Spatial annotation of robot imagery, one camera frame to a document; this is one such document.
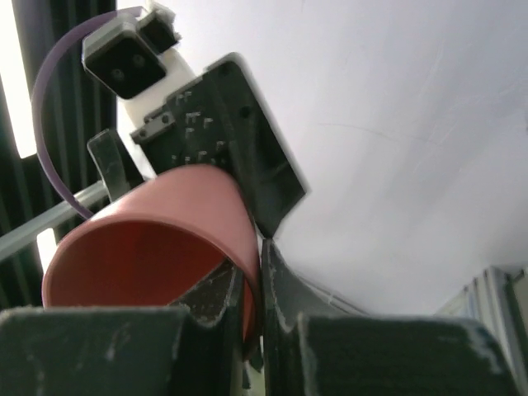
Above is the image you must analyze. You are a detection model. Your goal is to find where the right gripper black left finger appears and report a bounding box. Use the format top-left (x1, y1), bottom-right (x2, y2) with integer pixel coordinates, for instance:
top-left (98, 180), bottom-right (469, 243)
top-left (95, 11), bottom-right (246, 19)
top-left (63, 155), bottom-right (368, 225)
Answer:
top-left (1, 262), bottom-right (244, 395)

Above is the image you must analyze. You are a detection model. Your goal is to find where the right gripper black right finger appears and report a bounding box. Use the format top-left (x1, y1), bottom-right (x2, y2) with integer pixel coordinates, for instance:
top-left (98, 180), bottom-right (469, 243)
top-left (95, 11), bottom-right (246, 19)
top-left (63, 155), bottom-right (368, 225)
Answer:
top-left (262, 239), bottom-right (519, 395)

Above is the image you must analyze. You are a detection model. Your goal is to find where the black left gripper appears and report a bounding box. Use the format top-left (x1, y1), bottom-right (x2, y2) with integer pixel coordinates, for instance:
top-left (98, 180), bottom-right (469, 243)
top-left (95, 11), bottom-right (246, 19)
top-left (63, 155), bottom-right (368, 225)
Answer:
top-left (87, 52), bottom-right (307, 238)

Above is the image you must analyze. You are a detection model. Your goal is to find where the pink plastic cup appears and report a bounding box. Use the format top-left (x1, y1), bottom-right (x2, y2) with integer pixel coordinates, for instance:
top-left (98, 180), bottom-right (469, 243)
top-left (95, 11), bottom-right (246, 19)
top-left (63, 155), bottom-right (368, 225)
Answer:
top-left (41, 164), bottom-right (262, 356)

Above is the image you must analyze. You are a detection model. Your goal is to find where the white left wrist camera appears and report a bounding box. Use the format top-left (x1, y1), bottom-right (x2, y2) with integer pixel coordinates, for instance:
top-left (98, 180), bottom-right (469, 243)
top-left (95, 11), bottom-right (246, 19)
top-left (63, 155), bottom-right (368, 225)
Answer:
top-left (81, 1), bottom-right (196, 126)

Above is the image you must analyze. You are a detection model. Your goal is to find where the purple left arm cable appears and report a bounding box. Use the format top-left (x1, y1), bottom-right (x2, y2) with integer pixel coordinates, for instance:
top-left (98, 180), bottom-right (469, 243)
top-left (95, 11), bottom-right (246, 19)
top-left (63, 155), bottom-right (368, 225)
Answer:
top-left (31, 6), bottom-right (144, 220)

